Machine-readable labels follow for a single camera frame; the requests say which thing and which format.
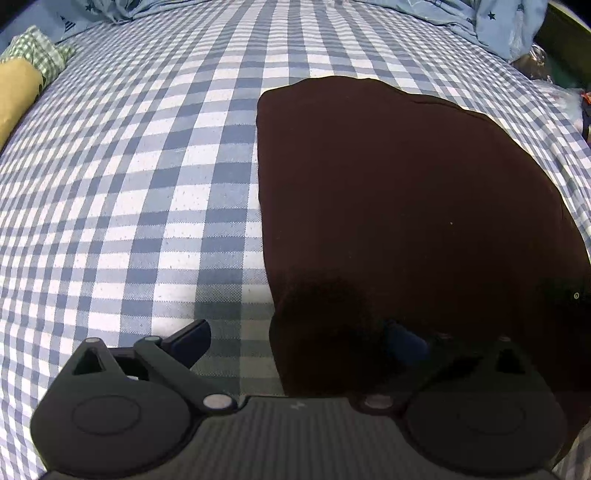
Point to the green checked cloth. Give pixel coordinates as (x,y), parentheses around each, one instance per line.
(39,48)

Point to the pale yellow long pillow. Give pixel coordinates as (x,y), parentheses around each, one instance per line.
(14,94)

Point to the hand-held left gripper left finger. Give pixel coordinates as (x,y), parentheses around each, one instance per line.
(190,342)

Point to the dark green box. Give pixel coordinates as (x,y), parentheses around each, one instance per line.
(565,46)

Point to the blue white checked bed sheet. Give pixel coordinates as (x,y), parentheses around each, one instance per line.
(138,184)

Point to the light blue star-print blanket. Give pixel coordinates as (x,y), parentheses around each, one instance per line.
(489,23)

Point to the dark brown printed t-shirt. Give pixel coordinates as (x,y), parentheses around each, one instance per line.
(392,194)

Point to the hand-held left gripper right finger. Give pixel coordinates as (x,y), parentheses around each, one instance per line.
(407,346)

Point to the clear plastic bag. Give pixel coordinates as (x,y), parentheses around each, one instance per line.
(540,62)

